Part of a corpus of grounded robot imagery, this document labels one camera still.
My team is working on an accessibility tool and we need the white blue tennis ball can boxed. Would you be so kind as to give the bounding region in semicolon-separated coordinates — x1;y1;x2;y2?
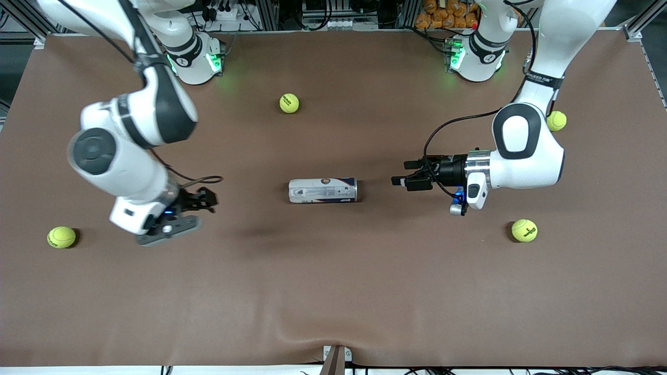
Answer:
288;178;359;204

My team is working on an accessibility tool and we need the yellow Head tennis ball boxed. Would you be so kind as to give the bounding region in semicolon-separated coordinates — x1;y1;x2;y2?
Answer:
47;226;77;249

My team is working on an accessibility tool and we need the brown table mat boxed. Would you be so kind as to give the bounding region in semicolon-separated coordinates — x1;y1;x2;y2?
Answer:
0;30;667;367

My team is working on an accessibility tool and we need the orange mesh bag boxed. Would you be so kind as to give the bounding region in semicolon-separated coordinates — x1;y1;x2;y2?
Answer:
415;0;483;30

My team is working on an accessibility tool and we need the white power strip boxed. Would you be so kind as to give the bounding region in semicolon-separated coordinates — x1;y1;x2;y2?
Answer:
202;4;246;22

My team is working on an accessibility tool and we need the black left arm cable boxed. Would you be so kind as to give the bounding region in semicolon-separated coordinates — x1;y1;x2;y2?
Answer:
423;0;537;198

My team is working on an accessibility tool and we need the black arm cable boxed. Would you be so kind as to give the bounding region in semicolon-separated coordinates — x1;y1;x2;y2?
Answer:
56;0;225;194
423;0;537;198

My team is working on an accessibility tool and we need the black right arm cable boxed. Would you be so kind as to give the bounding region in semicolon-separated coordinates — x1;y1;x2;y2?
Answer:
56;0;225;194

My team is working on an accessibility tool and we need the aluminium frame post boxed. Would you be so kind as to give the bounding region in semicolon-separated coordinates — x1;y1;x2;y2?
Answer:
259;0;280;31
399;0;420;29

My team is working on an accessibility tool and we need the grey metal mount bracket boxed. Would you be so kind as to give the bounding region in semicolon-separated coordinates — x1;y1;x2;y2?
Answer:
319;345;353;375

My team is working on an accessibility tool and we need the aluminium frame beam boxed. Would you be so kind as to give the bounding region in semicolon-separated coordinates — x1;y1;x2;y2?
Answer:
623;0;667;42
0;0;58;50

